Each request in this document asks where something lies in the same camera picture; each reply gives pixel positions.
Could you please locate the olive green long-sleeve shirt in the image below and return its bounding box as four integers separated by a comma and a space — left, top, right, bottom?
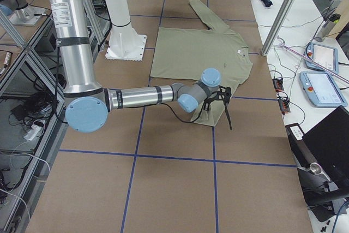
149, 0, 254, 127

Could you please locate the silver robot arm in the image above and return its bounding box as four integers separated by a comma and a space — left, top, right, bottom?
49, 0, 221, 133
1, 0, 47, 26

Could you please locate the orange connector board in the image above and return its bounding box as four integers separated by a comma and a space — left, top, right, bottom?
272, 78, 284, 92
278, 97, 291, 115

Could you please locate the reacher grabber stick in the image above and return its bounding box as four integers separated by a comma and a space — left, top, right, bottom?
277, 36, 349, 84

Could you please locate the black box with label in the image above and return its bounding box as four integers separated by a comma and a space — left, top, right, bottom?
285, 123, 322, 172

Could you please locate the near blue teach pendant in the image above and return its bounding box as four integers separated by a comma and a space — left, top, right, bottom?
299, 71, 348, 108

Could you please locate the blue teach pendant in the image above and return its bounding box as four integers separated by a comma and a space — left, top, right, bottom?
304, 43, 339, 73
299, 71, 348, 108

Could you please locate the far blue teach pendant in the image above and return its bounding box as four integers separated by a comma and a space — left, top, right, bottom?
304, 43, 339, 73

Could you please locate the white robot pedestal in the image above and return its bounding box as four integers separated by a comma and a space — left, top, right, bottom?
105, 0, 147, 61

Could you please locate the aluminium frame post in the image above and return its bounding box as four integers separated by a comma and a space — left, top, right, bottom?
261, 0, 294, 56

